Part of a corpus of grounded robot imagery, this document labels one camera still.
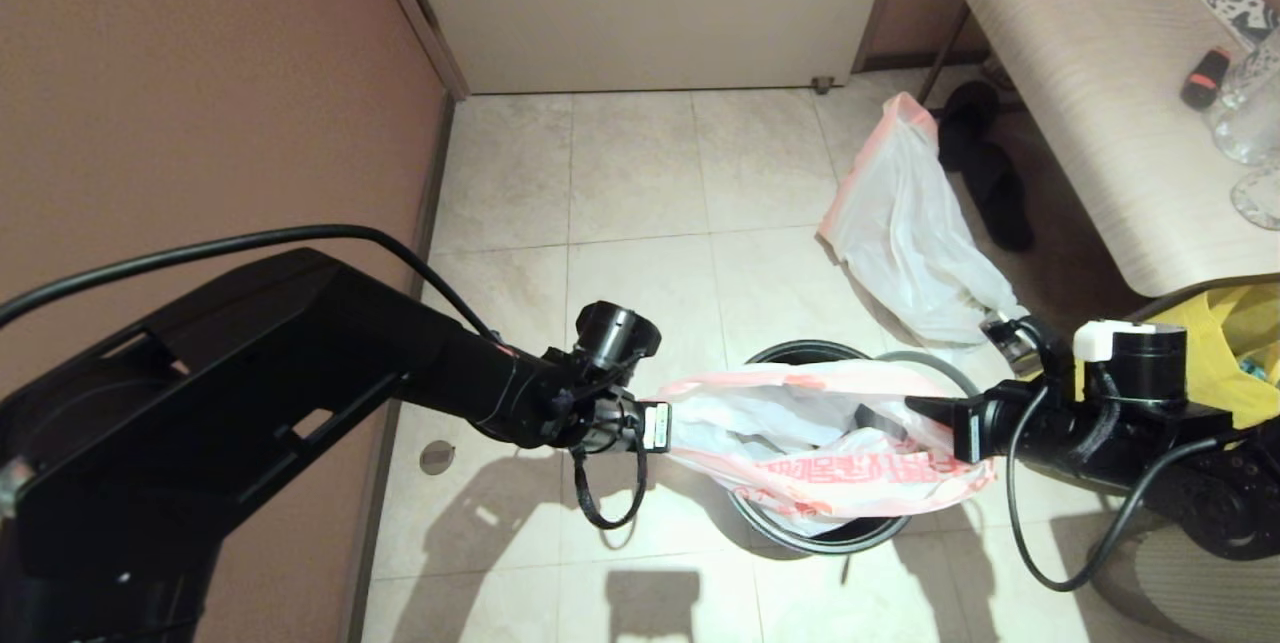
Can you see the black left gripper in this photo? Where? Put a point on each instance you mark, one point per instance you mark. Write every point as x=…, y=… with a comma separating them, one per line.
x=600, y=418

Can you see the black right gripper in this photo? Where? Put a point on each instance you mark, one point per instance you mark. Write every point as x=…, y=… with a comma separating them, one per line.
x=1060, y=438

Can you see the red printed plastic bag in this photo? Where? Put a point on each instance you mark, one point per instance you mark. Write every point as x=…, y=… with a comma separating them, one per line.
x=800, y=468

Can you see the black trash bin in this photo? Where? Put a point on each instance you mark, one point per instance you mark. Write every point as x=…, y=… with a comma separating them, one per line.
x=850, y=535

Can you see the white plastic bag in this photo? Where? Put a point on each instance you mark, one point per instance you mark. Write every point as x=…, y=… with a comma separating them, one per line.
x=900, y=243

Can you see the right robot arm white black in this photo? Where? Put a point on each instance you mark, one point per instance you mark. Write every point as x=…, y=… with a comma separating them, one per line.
x=1230, y=503

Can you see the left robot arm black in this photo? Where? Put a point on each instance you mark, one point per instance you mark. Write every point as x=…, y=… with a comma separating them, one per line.
x=250, y=403

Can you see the yellow bag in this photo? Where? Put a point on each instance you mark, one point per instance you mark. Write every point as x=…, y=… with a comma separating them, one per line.
x=1225, y=333

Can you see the small round grey floor disc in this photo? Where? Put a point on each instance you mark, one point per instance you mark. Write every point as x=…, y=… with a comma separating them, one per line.
x=437, y=457

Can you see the black slipper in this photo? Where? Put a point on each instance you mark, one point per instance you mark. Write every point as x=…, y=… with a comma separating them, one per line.
x=1005, y=208
x=972, y=118

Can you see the grey ribbed round object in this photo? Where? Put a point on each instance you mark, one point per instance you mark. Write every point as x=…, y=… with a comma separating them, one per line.
x=1200, y=593

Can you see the small brass door stopper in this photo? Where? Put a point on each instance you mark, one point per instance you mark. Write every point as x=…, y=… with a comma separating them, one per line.
x=821, y=83

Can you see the dark metal table leg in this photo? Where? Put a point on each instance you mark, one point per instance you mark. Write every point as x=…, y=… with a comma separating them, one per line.
x=938, y=68

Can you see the beige wood grain table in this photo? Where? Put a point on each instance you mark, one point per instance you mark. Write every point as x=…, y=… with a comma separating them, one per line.
x=1090, y=73

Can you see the small clear glass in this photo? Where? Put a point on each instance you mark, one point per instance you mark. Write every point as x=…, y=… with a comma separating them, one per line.
x=1260, y=198

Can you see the white door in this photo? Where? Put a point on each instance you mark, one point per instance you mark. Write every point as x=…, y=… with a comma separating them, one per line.
x=650, y=3

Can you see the black red small device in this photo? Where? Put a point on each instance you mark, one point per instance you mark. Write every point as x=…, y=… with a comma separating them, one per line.
x=1206, y=78

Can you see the large clear glass jar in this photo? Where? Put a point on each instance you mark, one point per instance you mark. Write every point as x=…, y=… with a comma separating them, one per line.
x=1252, y=113

